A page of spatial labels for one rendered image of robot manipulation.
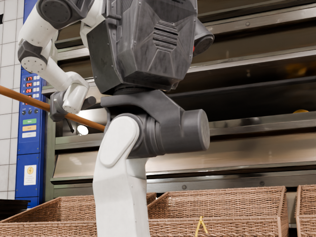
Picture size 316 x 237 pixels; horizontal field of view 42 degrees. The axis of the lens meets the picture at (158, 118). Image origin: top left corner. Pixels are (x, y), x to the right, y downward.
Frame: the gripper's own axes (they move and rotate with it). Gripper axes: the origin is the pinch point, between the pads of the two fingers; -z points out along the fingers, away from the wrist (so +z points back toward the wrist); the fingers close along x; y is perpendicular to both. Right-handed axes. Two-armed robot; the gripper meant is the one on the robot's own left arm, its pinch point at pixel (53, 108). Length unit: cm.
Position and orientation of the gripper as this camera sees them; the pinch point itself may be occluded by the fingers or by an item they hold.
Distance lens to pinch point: 177.6
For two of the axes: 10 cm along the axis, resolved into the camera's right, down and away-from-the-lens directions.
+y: 8.2, 1.0, 5.7
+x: 0.3, 9.8, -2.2
